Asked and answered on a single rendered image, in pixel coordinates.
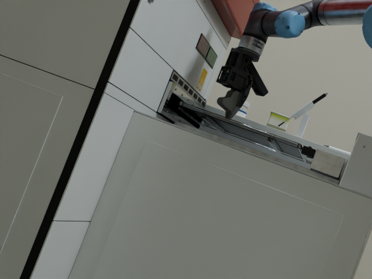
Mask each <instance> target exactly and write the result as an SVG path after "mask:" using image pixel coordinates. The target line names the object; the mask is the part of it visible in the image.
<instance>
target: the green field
mask: <svg viewBox="0 0 372 279"><path fill-rule="evenodd" d="M206 59H207V61H208V62H209V63H210V65H211V66H212V67H213V66H214V64H215V61H216V59H217V56H216V54H215V53H214V51H213V50H212V48H210V50H209V53H208V56H207V58H206Z"/></svg>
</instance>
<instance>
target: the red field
mask: <svg viewBox="0 0 372 279"><path fill-rule="evenodd" d="M197 47H198V49H199V50H200V51H201V53H202V54H203V55H204V56H206V53H207V51H208V48H209V44H208V43H207V41H206V40H205V38H204V37H203V36H201V39H200V41H199V44H198V46H197Z"/></svg>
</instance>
